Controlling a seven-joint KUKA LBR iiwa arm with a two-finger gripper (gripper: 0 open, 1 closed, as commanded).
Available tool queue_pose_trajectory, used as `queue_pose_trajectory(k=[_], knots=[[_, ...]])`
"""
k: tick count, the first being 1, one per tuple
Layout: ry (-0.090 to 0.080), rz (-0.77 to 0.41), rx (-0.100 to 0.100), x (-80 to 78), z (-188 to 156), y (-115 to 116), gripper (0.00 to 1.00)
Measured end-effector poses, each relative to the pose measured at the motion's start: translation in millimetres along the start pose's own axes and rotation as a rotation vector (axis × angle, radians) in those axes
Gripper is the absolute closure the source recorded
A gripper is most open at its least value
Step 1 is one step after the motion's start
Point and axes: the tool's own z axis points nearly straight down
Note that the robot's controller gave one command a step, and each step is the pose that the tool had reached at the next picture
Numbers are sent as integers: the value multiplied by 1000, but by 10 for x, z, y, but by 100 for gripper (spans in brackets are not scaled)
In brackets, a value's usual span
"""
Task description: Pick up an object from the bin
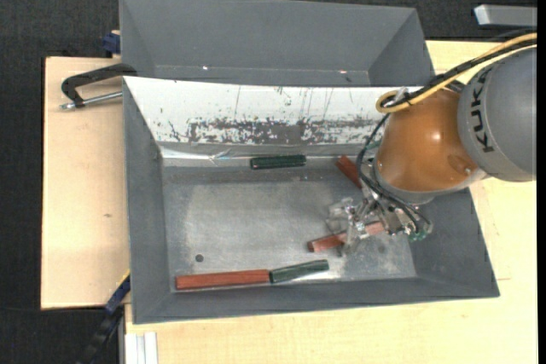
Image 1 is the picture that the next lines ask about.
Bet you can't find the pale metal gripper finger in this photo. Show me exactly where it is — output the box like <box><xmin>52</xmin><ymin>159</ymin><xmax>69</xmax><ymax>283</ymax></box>
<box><xmin>326</xmin><ymin>199</ymin><xmax>363</xmax><ymax>229</ymax></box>
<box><xmin>340</xmin><ymin>220</ymin><xmax>370</xmax><ymax>255</ymax></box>

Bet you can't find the pale wood flat board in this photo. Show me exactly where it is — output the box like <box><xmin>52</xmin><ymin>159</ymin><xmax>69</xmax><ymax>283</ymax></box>
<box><xmin>40</xmin><ymin>55</ymin><xmax>131</xmax><ymax>311</ymax></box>

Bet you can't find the dark green flat block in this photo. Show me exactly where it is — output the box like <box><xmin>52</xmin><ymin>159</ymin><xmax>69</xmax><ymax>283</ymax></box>
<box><xmin>249</xmin><ymin>154</ymin><xmax>308</xmax><ymax>170</ymax></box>
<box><xmin>268</xmin><ymin>259</ymin><xmax>330</xmax><ymax>285</ymax></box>

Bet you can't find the grey metal bin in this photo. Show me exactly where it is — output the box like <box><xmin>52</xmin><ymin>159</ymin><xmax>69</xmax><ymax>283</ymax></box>
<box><xmin>118</xmin><ymin>0</ymin><xmax>501</xmax><ymax>325</ymax></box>

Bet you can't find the red-brown flat block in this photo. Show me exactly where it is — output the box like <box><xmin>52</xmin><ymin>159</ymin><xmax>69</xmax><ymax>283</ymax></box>
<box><xmin>335</xmin><ymin>154</ymin><xmax>363</xmax><ymax>189</ymax></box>
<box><xmin>175</xmin><ymin>269</ymin><xmax>271</xmax><ymax>292</ymax></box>
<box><xmin>306</xmin><ymin>221</ymin><xmax>387</xmax><ymax>254</ymax></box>

